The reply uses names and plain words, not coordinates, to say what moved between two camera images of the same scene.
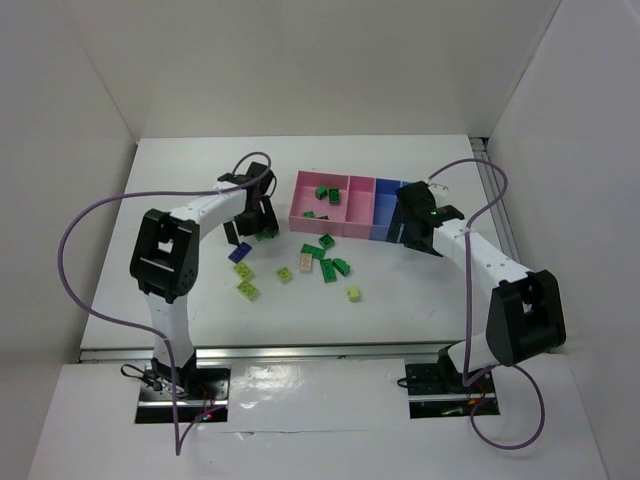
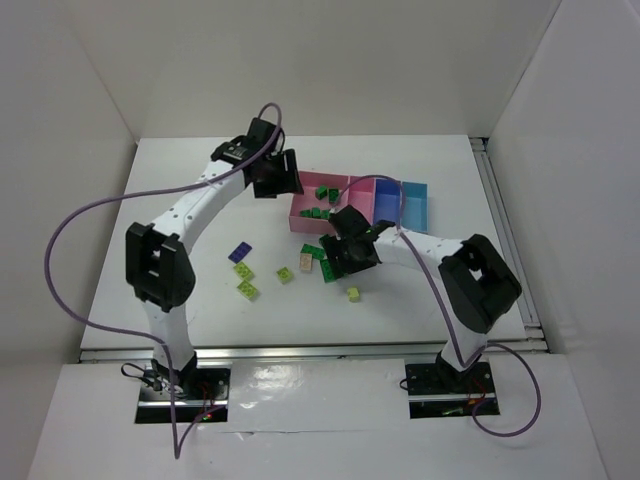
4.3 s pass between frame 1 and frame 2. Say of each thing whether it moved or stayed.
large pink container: stayed
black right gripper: moved
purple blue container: stayed
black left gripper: moved
